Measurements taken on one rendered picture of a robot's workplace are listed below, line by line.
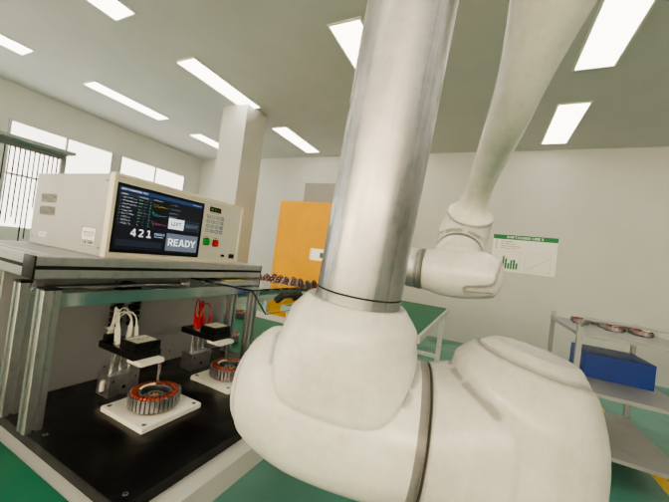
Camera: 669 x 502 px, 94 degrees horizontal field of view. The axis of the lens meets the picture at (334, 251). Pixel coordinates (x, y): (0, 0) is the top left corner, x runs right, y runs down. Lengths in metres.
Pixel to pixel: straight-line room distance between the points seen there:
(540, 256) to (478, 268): 5.23
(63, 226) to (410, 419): 0.98
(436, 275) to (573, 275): 5.33
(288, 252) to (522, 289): 3.77
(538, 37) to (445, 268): 0.39
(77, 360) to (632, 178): 6.33
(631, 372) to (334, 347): 2.92
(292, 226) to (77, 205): 3.97
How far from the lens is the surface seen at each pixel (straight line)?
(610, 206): 6.16
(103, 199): 0.95
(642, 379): 3.17
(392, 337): 0.33
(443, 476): 0.36
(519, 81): 0.53
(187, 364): 1.15
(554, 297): 5.92
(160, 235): 0.98
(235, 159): 5.11
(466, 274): 0.67
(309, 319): 0.33
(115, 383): 1.01
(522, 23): 0.53
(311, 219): 4.66
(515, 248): 5.86
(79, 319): 1.06
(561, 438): 0.36
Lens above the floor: 1.19
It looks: 1 degrees up
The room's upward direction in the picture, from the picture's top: 7 degrees clockwise
